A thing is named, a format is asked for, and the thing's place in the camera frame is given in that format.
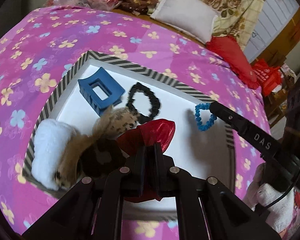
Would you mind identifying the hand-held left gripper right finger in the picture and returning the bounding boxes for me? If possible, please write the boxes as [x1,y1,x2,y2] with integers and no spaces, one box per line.
[154,142,282,240]

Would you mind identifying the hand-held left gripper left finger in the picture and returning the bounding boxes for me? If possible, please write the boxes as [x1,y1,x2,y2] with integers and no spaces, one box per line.
[22,145,147,240]

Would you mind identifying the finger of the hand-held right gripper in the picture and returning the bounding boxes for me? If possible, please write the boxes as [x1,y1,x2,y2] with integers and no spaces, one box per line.
[209,102,280,158]

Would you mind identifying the red shiny scrunchie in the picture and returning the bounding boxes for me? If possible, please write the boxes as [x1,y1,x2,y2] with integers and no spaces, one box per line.
[116,119,177,203]

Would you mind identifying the striped cardboard box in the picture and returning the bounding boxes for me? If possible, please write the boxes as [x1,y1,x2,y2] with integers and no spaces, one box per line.
[22,50,237,222]

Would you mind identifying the blue coil hair tie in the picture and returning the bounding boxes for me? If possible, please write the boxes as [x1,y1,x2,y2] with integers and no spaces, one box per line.
[195,102,217,132]

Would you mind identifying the black velvet scrunchie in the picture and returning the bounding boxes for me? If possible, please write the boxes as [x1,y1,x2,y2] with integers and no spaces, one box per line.
[80,139,127,178]

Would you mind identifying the brown leopard furry hair clip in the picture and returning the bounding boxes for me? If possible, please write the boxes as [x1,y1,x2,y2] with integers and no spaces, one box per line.
[54,106,140,188]

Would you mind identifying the red shopping bag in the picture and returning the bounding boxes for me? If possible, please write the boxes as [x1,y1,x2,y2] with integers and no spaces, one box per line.
[251,59,283,97]

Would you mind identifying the thin black scrunchie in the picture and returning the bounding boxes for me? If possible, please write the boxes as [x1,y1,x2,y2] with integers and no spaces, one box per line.
[126,82,161,125]

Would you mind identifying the red ruffled pillow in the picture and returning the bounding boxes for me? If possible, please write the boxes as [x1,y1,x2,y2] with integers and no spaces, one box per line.
[205,35,259,90]

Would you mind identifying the white furry scrunchie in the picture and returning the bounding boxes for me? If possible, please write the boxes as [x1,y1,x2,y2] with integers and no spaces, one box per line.
[31,119,78,190]

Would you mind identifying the blue hair claw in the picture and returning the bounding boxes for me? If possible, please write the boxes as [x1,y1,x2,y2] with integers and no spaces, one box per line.
[77,67,125,117]

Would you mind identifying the beige floral quilt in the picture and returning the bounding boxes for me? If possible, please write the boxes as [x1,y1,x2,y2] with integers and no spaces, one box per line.
[162,0,272,50]

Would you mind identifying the white pillow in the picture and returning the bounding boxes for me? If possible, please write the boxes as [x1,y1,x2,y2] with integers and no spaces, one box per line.
[150,0,219,44]

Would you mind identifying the pink floral bed sheet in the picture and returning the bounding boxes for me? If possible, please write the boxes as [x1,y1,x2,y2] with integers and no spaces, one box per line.
[0,5,273,240]

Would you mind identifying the black cable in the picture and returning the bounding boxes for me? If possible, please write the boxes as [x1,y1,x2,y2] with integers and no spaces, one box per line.
[255,175,300,230]

